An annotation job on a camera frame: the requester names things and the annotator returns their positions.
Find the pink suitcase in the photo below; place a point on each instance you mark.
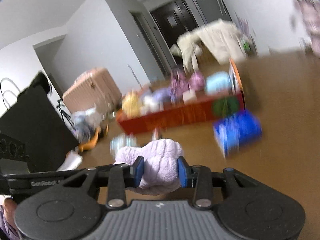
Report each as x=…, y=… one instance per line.
x=94, y=88

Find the purple cloth with scrunchie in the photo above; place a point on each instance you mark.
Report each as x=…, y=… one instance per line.
x=161, y=95

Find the red cardboard box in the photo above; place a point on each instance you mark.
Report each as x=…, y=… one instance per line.
x=204, y=108

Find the black paper bag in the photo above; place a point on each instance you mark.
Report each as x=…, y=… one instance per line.
x=34, y=121

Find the small candy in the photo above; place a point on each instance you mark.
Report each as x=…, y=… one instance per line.
x=156, y=135

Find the blue plush toy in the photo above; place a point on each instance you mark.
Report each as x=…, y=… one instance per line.
x=217, y=82

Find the iridescent plastic bag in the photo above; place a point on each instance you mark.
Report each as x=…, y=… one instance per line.
x=120, y=141

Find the mauve satin scrunchie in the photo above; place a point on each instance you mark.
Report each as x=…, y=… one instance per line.
x=180, y=83

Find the white foam wedge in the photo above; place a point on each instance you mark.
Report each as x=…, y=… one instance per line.
x=189, y=95

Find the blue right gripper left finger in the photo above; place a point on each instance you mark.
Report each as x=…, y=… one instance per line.
x=137, y=171

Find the grey refrigerator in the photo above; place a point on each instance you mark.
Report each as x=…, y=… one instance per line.
x=212, y=10

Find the white and yellow alpaca plush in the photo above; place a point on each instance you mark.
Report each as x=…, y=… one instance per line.
x=135, y=105

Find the dark entrance door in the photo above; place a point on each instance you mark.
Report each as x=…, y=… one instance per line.
x=174, y=19

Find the person's left hand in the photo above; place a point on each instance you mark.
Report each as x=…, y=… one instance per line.
x=8, y=226

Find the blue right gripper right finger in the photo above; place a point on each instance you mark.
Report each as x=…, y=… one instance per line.
x=184, y=173

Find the lavender textured vase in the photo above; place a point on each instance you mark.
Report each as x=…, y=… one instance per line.
x=310, y=17

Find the blue tissue pack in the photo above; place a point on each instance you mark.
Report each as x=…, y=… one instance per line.
x=235, y=131

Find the white paper sheet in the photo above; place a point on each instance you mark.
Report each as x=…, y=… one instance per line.
x=72, y=161

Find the blue white package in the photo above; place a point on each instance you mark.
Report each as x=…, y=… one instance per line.
x=85, y=124

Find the cream jacket on box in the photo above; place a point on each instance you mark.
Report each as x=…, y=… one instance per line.
x=221, y=38

